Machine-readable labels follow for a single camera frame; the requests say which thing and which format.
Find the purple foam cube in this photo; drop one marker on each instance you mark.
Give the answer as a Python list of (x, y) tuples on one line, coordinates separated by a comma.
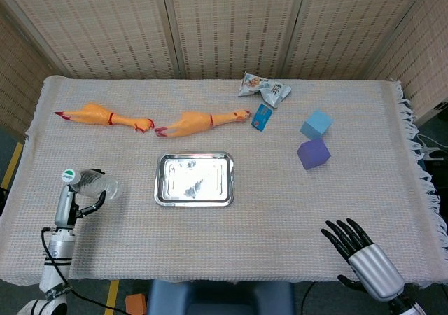
[(314, 154)]

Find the yellow rubber chicken toy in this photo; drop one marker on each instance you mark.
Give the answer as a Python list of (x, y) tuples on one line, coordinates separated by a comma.
[(192, 120), (98, 115)]

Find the woven bamboo folding screen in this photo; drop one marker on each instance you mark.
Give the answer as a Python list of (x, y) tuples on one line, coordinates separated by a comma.
[(227, 24)]

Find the light blue foam cube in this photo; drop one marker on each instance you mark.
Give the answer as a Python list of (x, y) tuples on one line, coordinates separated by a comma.
[(316, 124)]

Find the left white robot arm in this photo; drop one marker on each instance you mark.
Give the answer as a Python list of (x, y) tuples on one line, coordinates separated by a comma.
[(56, 259)]

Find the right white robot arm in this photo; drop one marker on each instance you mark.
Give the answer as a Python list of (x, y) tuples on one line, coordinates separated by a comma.
[(407, 306)]

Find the crumpled silver snack bag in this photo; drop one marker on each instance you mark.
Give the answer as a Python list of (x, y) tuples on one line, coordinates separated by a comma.
[(269, 89)]

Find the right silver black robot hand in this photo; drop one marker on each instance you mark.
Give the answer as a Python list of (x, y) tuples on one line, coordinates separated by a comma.
[(376, 269)]

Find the blue padded seat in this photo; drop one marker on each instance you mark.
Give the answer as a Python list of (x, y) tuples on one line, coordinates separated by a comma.
[(220, 299)]

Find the orange block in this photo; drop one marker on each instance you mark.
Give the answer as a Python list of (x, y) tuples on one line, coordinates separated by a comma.
[(136, 304)]

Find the white plastic clamp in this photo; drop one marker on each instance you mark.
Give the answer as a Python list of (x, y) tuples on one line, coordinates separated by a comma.
[(430, 150)]

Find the clear plastic bottle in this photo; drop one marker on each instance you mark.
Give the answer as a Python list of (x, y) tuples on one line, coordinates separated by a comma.
[(96, 185)]

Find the small blue packet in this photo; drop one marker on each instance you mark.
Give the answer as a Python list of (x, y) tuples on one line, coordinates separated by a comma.
[(262, 118)]

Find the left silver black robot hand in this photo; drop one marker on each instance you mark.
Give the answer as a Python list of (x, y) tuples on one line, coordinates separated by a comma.
[(64, 206)]

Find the woven beige tablecloth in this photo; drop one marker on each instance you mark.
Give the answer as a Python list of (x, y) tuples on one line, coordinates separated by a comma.
[(224, 231)]

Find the stainless steel rectangular tray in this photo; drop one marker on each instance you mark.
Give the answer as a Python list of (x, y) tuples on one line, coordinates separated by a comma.
[(194, 180)]

